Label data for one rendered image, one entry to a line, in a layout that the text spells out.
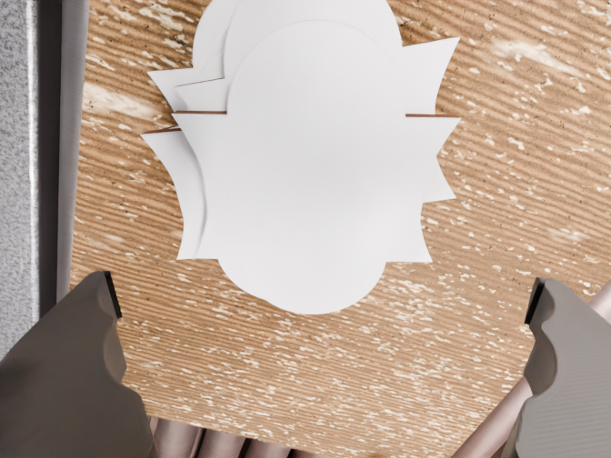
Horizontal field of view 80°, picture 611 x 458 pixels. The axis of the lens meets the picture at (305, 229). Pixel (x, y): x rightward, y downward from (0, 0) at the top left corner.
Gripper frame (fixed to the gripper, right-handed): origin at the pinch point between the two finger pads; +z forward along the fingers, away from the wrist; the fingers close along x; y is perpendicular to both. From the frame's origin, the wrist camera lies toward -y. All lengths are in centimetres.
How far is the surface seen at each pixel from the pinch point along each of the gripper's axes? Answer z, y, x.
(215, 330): 10.2, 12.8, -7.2
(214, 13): 9.2, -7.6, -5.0
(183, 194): 7.3, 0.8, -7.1
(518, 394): 12.3, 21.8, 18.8
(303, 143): 5.4, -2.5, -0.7
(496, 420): 12.3, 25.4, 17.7
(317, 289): 5.4, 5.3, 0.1
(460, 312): 10.2, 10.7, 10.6
